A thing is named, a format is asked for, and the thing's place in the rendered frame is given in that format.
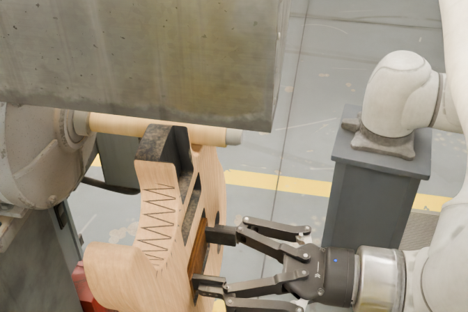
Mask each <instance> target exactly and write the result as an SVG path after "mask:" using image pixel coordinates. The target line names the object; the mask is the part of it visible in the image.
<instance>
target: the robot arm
mask: <svg viewBox="0 0 468 312"><path fill-rule="evenodd" d="M439 7H440V11H441V16H442V28H443V37H444V58H445V68H446V73H438V72H435V71H434V70H431V66H430V64H429V63H428V62H427V60H425V59H424V58H423V57H422V56H420V55H418V54H416V53H414V52H410V51H404V50H400V51H395V52H392V53H390V54H388V55H386V56H385V57H384V58H382V59H381V61H380V62H379V63H378V64H377V65H376V67H375V69H374V71H373V72H372V74H371V76H370V79H369V80H368V84H367V87H366V92H365V96H364V102H363V108H362V111H360V112H359V113H358V114H357V118H344V119H343V120H342V123H341V127H342V128H344V129H346V130H349V131H351V132H355V136H354V138H353V140H352V141H351V144H350V147H351V148H352V149H353V150H366V151H370V152H374V153H380V154H384V155H390V156H394V157H399V158H402V159H405V160H407V161H412V160H414V157H415V152H414V131H415V129H418V128H422V127H431V128H435V129H438V130H443V131H447V132H454V133H458V134H464V136H465V140H466V144H467V170H466V174H465V181H464V183H463V186H462V189H461V190H460V192H459V193H458V195H457V196H455V197H454V198H452V199H451V200H450V201H447V202H445V203H444V204H443V205H442V209H441V212H440V216H439V220H438V222H437V227H436V229H435V233H434V235H433V238H432V242H431V244H430V246H429V247H424V248H422V249H419V250H416V251H401V250H397V249H385V248H379V247H370V246H364V245H361V246H360V247H359V248H358V249H357V253H356V254H354V249H344V248H339V247H319V246H317V245H316V244H314V243H312V239H311V227H310V226H308V225H305V226H291V225H288V224H282V223H279V222H275V221H269V220H265V219H259V218H255V217H249V216H245V217H243V218H242V222H241V224H240V225H239V226H225V225H220V224H217V225H214V227H209V226H206V227H205V238H206V242H207V243H213V244H221V245H226V246H232V247H236V244H239V243H240V242H241V243H242V244H245V245H247V246H248V247H251V248H253V249H255V250H257V251H259V252H261V253H264V254H266V255H268V256H270V257H272V258H275V259H277V260H278V262H279V263H281V264H283V269H282V273H280V274H275V275H274V276H271V277H267V278H262V279H254V280H249V281H241V282H237V283H229V284H227V282H226V277H220V276H210V275H205V274H195V273H193V277H192V283H193V287H194V290H198V293H199V295H201V296H204V297H213V298H219V299H222V300H223V301H224V303H225V307H226V312H305V309H306V306H307V304H312V303H315V302H319V303H321V304H324V305H329V306H337V307H342V308H347V309H348V308H349V307H350V305H351V304H352V308H353V312H468V0H439ZM268 237H270V238H274V239H278V240H283V241H287V242H297V243H298V245H302V244H303V245H302V246H300V247H297V248H294V247H292V246H290V245H288V244H286V243H279V242H276V241H274V240H272V239H270V238H268ZM288 293H291V294H292V295H293V296H295V297H296V298H297V299H298V301H295V300H293V301H291V302H287V301H281V300H270V299H247V298H251V297H260V296H264V295H272V294H276V295H283V294H288Z"/></svg>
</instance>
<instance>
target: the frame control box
mask: <svg viewBox="0 0 468 312"><path fill-rule="evenodd" d="M141 139H142V137H136V136H125V135H119V134H108V133H102V132H97V135H96V139H95V142H96V145H97V151H98V154H99V158H100V163H101V167H102V172H103V176H104V182H103V181H101V180H96V179H94V178H89V177H87V176H84V178H83V179H82V181H81V183H84V184H87V185H91V186H94V187H99V188H101V189H105V190H109V191H112V192H116V193H120V194H126V195H137V194H139V193H140V192H141V190H140V185H139V180H138V178H137V173H136V170H135V167H134V156H135V154H136V151H137V148H138V147H139V144H140V141H141Z"/></svg>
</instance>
